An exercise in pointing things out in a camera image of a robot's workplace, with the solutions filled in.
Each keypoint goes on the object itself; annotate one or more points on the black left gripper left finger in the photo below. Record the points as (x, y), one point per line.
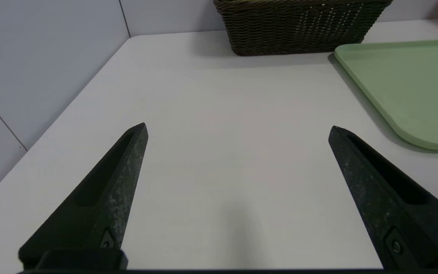
(101, 207)

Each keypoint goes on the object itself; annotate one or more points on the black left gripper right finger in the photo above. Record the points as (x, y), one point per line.
(394, 217)

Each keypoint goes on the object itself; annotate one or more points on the dark brown wicker basket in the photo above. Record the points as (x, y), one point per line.
(299, 26)

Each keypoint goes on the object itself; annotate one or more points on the light green plastic tray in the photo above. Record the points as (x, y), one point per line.
(416, 91)

